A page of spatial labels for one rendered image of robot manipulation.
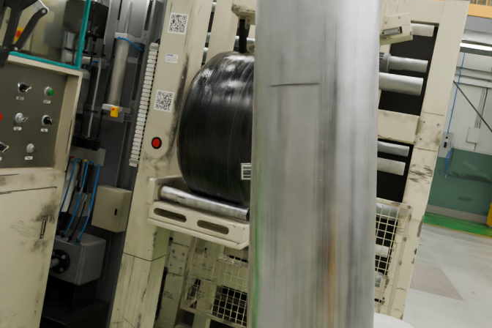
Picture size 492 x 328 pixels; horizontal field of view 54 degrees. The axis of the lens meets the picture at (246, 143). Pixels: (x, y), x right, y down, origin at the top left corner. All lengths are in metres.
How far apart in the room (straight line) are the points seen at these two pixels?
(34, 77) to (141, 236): 0.68
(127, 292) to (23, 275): 0.38
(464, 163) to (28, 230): 9.82
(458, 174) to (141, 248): 9.46
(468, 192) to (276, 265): 10.68
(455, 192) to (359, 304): 10.59
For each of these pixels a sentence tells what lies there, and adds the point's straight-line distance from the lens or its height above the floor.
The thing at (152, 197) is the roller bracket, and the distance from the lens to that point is 1.73.
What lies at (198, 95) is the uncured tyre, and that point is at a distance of 1.57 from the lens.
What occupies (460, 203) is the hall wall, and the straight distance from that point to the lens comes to 11.00.
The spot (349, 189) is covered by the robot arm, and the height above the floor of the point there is 1.18.
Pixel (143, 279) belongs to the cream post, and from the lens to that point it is 1.94.
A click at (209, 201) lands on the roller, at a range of 1.67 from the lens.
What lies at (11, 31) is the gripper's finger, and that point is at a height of 1.29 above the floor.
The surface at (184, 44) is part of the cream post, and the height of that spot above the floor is 1.44.
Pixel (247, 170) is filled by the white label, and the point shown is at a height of 1.05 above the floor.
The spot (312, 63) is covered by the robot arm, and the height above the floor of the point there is 1.26.
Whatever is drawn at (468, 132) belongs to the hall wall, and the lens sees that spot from 10.97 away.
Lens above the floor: 1.22
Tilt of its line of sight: 3 degrees down
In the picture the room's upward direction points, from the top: 11 degrees clockwise
